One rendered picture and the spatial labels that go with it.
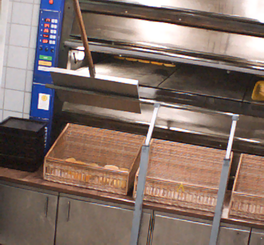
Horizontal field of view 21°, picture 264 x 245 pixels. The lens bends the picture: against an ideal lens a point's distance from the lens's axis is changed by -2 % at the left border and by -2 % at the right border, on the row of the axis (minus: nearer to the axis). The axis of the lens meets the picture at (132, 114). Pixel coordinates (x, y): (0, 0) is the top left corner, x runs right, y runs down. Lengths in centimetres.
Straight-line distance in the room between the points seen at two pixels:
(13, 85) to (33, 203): 91
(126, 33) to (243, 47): 77
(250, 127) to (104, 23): 118
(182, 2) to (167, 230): 145
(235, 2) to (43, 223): 186
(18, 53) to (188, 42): 118
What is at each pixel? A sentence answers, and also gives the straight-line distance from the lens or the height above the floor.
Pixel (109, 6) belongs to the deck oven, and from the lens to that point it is 474.
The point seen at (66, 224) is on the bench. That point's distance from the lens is 453.
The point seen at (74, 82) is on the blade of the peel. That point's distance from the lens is 444.
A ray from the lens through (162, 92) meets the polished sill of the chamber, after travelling 472.
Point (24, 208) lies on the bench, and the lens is 459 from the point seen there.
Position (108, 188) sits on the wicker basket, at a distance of 445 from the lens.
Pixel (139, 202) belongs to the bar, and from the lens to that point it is 429.
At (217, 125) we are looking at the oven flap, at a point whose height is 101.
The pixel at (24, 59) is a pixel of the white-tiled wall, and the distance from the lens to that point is 495.
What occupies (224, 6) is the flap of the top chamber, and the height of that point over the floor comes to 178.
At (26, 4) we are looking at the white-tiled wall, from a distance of 491.
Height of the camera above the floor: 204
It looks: 13 degrees down
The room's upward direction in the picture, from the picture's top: 7 degrees clockwise
